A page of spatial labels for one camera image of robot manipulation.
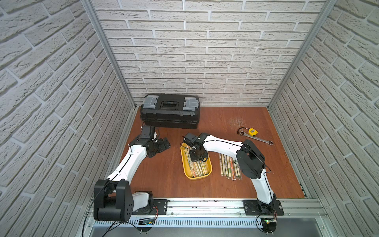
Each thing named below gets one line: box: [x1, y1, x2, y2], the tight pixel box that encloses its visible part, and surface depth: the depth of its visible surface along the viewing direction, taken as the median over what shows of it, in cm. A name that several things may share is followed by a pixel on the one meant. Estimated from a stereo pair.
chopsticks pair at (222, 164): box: [219, 153, 226, 177], surface depth 89 cm
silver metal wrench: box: [239, 131, 274, 146], surface depth 102 cm
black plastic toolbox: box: [139, 93, 201, 130], surface depth 98 cm
